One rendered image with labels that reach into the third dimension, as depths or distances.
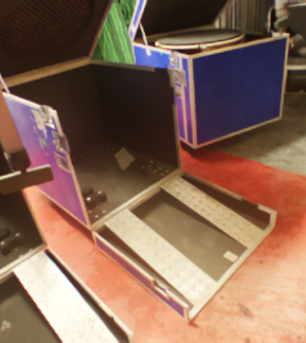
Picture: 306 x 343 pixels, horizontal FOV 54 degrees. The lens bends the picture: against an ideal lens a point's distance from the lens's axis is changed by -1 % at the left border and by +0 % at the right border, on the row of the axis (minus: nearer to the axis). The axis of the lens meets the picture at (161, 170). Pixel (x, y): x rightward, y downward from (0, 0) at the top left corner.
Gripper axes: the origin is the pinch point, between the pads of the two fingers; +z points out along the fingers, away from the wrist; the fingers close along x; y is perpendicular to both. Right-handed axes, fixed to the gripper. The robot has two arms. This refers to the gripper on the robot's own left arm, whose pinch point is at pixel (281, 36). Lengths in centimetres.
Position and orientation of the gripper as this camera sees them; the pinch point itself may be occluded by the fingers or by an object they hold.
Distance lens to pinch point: 313.4
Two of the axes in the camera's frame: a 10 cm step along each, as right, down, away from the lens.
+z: 1.9, 9.1, 3.8
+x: -8.8, 3.2, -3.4
